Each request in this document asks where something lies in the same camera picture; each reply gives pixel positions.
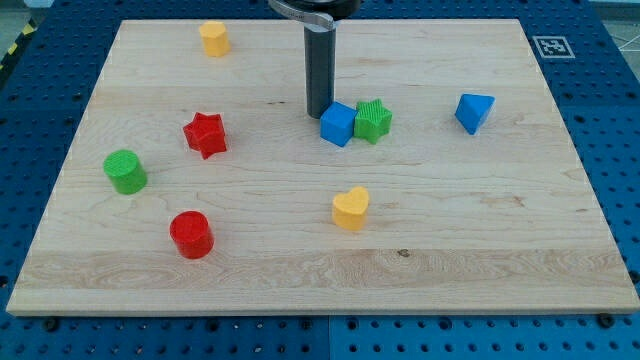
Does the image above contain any black robot arm flange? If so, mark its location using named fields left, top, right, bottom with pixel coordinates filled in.
left=267, top=0, right=362, bottom=31

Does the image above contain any blue triangle block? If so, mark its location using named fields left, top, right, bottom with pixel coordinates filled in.
left=455, top=93, right=495, bottom=135

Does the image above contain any yellow heart block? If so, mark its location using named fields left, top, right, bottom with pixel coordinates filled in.
left=332, top=186, right=370, bottom=231

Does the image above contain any blue cube block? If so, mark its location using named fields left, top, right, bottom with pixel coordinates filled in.
left=320, top=102, right=357, bottom=147

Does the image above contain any green star block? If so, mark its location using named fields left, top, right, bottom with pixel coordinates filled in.
left=354, top=99, right=393, bottom=144

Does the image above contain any wooden board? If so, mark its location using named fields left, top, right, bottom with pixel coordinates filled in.
left=7, top=19, right=639, bottom=317

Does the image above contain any red star block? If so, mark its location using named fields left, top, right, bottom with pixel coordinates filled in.
left=183, top=112, right=227, bottom=159

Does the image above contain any red cylinder block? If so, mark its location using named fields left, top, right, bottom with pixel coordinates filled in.
left=169, top=210, right=214, bottom=259

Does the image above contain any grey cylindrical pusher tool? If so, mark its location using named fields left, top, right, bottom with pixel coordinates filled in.
left=304, top=25, right=336, bottom=119

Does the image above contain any yellow hexagon block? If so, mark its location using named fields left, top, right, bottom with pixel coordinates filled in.
left=199, top=21, right=231, bottom=57

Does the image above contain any green cylinder block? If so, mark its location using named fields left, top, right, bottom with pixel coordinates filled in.
left=103, top=149, right=147, bottom=195

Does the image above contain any white fiducial marker tag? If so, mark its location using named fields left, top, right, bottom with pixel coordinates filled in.
left=533, top=36, right=575, bottom=59

